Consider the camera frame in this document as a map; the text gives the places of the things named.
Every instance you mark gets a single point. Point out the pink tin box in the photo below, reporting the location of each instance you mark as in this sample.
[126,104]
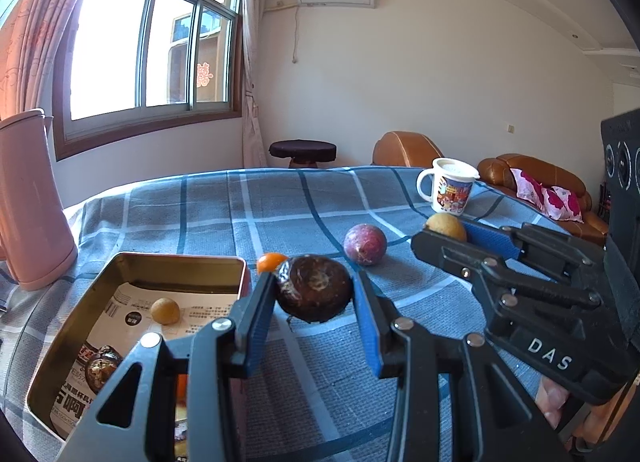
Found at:
[65,342]

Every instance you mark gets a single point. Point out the printed paper sheet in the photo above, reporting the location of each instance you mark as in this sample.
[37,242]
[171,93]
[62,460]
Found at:
[135,299]

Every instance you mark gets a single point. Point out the pink curtain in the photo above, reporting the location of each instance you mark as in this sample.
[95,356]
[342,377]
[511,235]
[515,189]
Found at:
[35,42]

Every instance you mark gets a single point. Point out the pink floral pillow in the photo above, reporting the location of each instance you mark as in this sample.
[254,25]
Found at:
[550,197]

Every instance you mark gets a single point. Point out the small orange kumquat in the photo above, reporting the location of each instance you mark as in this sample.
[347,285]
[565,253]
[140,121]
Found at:
[270,262]

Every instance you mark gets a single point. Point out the red paper window decoration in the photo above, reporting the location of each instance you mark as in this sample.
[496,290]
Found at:
[204,75]

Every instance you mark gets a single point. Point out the small yellow longan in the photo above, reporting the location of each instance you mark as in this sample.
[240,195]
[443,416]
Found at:
[165,311]

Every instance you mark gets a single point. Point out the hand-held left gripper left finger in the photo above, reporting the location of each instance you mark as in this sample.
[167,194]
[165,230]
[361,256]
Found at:
[257,329]

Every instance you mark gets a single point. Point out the brown leather sofa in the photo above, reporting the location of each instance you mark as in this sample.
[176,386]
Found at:
[540,170]

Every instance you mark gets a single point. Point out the brown framed window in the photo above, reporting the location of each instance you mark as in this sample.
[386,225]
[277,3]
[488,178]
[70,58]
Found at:
[150,52]

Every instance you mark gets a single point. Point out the large orange mandarin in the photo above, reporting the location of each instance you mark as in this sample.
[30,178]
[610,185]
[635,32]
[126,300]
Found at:
[182,388]

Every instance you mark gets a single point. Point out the small dark water chestnut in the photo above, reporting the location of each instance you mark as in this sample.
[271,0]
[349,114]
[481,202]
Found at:
[102,366]

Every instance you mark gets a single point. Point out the yellow-brown round fruit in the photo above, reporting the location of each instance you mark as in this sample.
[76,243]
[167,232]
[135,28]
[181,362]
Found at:
[442,226]

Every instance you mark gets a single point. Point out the white patterned curtain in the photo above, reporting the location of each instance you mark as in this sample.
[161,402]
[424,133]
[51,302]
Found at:
[252,67]

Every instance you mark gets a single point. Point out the red passion fruit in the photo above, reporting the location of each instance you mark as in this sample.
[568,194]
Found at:
[364,243]

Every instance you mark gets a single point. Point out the person's right hand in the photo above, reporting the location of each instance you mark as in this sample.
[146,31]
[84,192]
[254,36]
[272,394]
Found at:
[557,402]

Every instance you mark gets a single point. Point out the blue plaid blanket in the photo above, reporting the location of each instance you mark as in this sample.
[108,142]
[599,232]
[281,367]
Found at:
[300,207]

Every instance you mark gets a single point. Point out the large dark water chestnut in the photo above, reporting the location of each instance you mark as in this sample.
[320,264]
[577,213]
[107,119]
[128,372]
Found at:
[314,292]

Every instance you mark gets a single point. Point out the brown leather chair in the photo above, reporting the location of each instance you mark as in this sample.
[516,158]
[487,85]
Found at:
[405,148]

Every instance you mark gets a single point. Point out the white printed mug with lid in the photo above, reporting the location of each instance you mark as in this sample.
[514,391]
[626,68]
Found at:
[450,189]

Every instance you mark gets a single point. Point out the dark round stool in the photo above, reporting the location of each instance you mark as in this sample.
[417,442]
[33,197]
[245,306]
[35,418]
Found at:
[302,149]

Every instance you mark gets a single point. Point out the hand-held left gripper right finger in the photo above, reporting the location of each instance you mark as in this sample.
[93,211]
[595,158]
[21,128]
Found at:
[372,337]

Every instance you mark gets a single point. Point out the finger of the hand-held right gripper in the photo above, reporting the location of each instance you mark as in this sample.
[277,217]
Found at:
[487,237]
[440,247]

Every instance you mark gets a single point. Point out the pink electric kettle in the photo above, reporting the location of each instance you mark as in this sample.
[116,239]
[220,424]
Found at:
[30,202]

